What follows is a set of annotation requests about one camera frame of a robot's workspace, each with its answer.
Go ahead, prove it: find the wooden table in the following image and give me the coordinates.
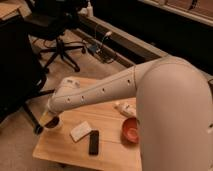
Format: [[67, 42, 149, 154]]
[[33, 101, 142, 171]]

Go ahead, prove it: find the black office chair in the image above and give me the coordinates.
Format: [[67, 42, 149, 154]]
[[24, 0, 86, 72]]

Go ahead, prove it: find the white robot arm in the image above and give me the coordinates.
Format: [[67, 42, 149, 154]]
[[40, 56, 213, 171]]

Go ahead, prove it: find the white tube bottle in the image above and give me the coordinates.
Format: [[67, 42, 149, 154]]
[[114, 102, 136, 118]]

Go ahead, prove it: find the red bowl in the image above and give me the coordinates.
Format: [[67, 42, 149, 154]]
[[121, 117, 139, 144]]

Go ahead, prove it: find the power strip with cables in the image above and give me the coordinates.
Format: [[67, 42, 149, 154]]
[[87, 31, 118, 64]]

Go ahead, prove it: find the black remote control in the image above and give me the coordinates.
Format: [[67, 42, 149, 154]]
[[89, 130, 99, 155]]

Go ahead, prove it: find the black chair at left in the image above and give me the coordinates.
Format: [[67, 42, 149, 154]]
[[0, 15, 53, 134]]

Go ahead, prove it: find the white spray bottle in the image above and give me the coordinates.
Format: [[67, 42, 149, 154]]
[[80, 0, 94, 17]]

